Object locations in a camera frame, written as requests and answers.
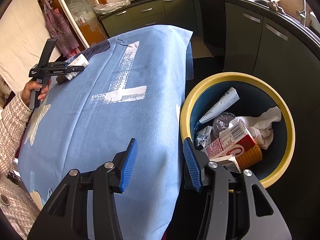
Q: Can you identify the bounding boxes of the white toothpaste tube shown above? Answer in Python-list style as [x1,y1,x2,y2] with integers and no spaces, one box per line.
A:
[194,87,240,129]

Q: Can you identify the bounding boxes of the white paper towel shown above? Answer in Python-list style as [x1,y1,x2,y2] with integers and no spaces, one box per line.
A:
[234,106,282,150]

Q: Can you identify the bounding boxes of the left hand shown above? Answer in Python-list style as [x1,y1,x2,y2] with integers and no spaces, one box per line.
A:
[20,79,52,107]

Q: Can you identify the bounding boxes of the white pill bottle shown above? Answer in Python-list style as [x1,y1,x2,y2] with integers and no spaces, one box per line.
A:
[66,54,89,81]

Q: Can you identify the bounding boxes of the clear plastic bag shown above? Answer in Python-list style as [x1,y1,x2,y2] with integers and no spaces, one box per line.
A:
[93,0,130,15]

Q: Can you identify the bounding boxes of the checkered apron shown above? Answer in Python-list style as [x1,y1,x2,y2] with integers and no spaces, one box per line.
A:
[43,0,80,59]

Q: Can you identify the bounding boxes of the silver wrapper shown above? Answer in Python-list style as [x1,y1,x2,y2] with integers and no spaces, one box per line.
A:
[195,126,212,150]

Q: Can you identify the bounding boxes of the green kitchen cabinets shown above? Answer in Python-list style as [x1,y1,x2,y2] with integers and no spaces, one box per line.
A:
[99,0,319,129]

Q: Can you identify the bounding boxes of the red white carton box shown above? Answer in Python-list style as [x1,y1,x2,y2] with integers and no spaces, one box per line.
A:
[202,121,256,159]

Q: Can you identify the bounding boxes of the chrome faucet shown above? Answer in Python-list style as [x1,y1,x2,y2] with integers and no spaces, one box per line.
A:
[296,0,308,27]

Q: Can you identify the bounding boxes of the orange foam fruit net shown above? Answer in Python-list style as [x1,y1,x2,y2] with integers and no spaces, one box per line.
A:
[236,144,263,170]

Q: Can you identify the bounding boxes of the blue yellow-rimmed trash bin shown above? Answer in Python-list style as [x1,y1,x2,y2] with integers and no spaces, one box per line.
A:
[180,72,296,188]

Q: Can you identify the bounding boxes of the glass door cabinet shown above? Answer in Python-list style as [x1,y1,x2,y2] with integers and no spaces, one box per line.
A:
[48,0,108,49]

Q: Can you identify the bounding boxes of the blue star tablecloth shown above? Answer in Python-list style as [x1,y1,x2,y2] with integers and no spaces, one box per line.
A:
[18,25,193,239]

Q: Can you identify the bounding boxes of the wooden cutting board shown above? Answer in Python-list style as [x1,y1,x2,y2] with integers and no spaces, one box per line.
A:
[278,0,303,15]

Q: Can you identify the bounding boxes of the left forearm knitted sleeve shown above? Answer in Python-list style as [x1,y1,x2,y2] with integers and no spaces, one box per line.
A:
[0,92,31,176]

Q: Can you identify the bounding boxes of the small beige cardboard box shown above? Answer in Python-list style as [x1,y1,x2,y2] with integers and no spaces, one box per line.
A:
[210,154,241,173]

